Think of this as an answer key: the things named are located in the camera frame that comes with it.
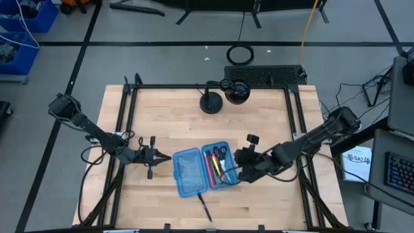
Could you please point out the black desk lamp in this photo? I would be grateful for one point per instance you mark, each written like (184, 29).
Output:
(211, 103)

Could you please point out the blue plastic supply box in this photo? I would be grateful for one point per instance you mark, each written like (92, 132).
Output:
(189, 171)

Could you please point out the pink pencil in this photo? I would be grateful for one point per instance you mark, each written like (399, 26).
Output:
(209, 171)

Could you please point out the black perforated panel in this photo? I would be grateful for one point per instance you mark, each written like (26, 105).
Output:
(258, 75)

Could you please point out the white printed paper sheet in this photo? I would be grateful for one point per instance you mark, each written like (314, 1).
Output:
(355, 168)

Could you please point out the black computer keyboard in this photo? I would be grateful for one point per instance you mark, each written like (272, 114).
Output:
(401, 173)

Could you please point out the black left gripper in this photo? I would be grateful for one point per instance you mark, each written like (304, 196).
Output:
(145, 157)

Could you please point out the black pen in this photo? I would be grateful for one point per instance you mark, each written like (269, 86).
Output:
(204, 207)

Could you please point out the black partition screen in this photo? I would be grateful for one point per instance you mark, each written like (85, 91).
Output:
(226, 4)

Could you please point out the grey desk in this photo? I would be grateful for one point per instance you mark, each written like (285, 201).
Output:
(401, 97)
(378, 181)

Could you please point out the black metal floor bar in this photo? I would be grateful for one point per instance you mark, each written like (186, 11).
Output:
(136, 8)

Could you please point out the blue storage bin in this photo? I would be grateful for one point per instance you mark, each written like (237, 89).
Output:
(29, 55)
(45, 19)

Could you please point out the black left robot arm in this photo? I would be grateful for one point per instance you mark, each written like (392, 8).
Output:
(90, 126)

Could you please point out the pink pen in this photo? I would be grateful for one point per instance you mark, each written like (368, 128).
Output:
(213, 170)

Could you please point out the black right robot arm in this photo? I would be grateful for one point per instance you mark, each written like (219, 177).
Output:
(310, 139)

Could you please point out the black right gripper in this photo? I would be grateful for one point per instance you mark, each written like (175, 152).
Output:
(249, 163)

